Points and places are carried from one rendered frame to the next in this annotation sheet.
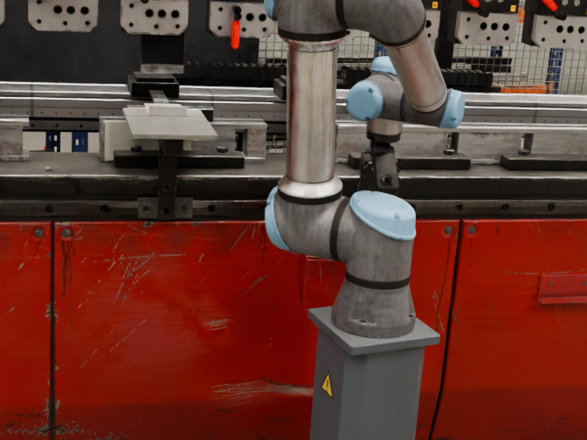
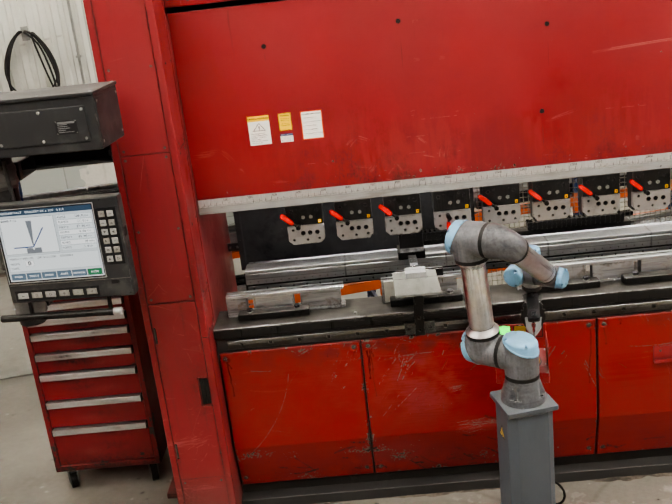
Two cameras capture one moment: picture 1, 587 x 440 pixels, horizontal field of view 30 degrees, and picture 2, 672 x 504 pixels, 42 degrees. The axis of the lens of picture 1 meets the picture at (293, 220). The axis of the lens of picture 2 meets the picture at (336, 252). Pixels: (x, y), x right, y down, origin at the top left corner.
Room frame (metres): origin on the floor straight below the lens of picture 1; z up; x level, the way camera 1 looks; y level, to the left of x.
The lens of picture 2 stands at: (-0.91, -0.38, 2.26)
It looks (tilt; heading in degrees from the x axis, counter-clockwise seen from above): 18 degrees down; 17
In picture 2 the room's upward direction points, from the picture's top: 6 degrees counter-clockwise
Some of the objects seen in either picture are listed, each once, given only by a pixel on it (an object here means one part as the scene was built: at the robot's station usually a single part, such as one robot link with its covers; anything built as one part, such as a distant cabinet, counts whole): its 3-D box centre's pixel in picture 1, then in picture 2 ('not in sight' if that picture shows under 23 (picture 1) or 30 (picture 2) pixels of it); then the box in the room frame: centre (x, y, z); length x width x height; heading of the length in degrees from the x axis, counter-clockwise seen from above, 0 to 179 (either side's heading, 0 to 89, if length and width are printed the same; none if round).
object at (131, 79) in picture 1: (156, 89); (412, 255); (2.68, 0.36, 1.01); 0.26 x 0.12 x 0.05; 14
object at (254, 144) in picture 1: (183, 140); (427, 285); (2.53, 0.27, 0.92); 0.39 x 0.06 x 0.10; 104
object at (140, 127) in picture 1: (168, 123); (416, 283); (2.37, 0.29, 1.00); 0.26 x 0.18 x 0.01; 14
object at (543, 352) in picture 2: (348, 259); (521, 353); (2.25, -0.12, 0.75); 0.20 x 0.16 x 0.18; 95
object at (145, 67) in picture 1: (162, 52); (410, 241); (2.52, 0.33, 1.13); 0.10 x 0.02 x 0.10; 104
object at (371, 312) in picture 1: (375, 296); (522, 385); (1.84, -0.16, 0.82); 0.15 x 0.15 x 0.10
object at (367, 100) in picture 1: (378, 99); (522, 272); (2.12, -0.15, 1.13); 0.11 x 0.11 x 0.08; 67
